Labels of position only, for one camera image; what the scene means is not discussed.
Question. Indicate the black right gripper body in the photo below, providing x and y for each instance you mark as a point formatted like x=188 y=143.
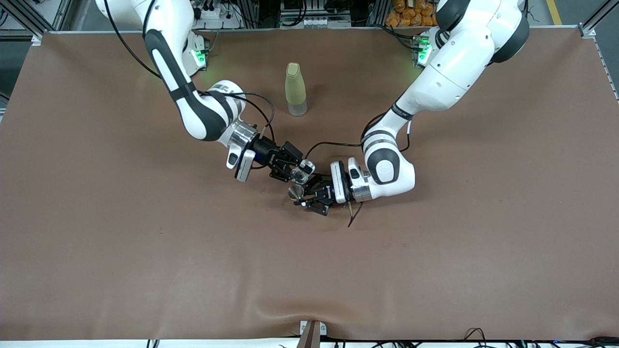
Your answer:
x=272 y=152

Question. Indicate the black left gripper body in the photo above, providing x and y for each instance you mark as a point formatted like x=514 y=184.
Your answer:
x=323 y=192

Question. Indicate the clear glass measuring cup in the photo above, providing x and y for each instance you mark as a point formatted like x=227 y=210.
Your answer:
x=303 y=170

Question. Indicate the steel double-ended jigger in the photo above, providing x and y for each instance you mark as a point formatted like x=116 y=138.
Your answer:
x=295 y=192

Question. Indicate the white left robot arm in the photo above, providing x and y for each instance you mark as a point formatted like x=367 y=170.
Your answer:
x=449 y=72

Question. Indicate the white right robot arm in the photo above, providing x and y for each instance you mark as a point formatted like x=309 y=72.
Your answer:
x=198 y=116

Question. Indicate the yellow-green bottle with cap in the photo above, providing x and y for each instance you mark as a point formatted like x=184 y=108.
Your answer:
x=295 y=87

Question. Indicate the brown table cloth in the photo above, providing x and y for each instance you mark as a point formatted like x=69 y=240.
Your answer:
x=193 y=270

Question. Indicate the white power strip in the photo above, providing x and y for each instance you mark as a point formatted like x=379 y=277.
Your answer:
x=314 y=22
x=222 y=21

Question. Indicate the orange snack bags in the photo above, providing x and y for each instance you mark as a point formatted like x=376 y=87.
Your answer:
x=411 y=14

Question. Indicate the white table edge bracket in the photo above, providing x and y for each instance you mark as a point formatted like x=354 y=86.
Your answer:
x=323 y=328

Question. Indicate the aluminium frame post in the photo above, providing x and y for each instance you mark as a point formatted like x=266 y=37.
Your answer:
x=36 y=38
x=586 y=31

